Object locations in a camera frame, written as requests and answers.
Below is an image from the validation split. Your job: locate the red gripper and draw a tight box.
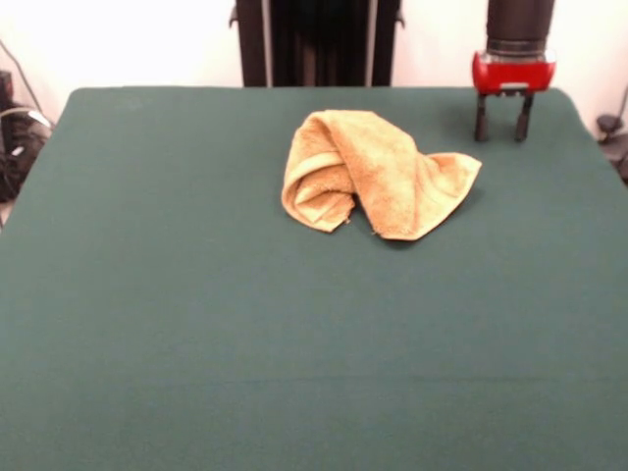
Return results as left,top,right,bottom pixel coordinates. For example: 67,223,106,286
471,47,558,144

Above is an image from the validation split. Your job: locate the orange terry towel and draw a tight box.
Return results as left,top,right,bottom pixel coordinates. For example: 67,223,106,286
279,108,485,242

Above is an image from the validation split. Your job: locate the dark green table cloth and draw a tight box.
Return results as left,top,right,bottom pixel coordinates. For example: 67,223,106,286
0,85,628,471

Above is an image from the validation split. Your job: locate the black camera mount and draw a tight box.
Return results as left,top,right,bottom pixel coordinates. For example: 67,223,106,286
0,68,53,203
595,113,628,186

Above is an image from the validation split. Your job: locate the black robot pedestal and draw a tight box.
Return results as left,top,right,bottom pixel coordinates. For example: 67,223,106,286
228,0,406,89

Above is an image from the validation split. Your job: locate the grey cable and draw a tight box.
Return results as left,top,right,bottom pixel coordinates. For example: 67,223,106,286
0,37,55,131

